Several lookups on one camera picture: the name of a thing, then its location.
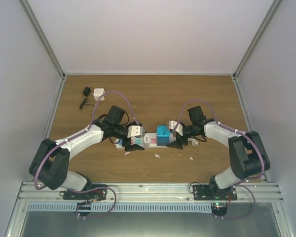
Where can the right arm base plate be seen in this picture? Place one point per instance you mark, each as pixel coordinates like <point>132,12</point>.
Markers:
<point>206,192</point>

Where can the slotted cable duct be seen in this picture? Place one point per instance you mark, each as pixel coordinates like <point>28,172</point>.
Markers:
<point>123,207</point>

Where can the white power strip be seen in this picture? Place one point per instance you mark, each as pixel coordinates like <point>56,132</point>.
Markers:
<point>140,141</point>

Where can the white cube adapter tiger sticker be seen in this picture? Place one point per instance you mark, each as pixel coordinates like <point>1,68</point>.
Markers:
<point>98,94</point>

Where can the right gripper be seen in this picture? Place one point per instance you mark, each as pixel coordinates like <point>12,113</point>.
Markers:
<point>178,144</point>

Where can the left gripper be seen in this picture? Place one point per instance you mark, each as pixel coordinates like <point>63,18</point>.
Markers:
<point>133,147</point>

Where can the small white plug adapter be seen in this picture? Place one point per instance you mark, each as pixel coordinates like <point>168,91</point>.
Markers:
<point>147,140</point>

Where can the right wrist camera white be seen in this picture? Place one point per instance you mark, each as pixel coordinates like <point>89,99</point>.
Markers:
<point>175,126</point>

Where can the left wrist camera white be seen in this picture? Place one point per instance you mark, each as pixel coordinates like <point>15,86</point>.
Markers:
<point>136,131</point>

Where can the aluminium front rail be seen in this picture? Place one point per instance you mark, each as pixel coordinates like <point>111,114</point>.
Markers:
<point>157,193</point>

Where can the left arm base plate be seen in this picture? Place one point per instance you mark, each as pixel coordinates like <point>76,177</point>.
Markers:
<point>92,192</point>

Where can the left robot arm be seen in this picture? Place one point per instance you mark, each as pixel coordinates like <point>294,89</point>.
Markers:
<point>51,161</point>

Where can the black power adapter with cable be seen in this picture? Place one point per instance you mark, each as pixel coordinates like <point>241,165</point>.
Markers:
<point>85,93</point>

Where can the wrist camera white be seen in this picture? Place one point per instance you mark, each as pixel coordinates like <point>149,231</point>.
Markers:
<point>136,131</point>
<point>175,126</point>

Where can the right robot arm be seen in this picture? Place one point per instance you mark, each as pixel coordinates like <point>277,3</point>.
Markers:
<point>247,154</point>

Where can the blue cube adapter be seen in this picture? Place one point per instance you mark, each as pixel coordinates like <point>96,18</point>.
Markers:
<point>162,135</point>

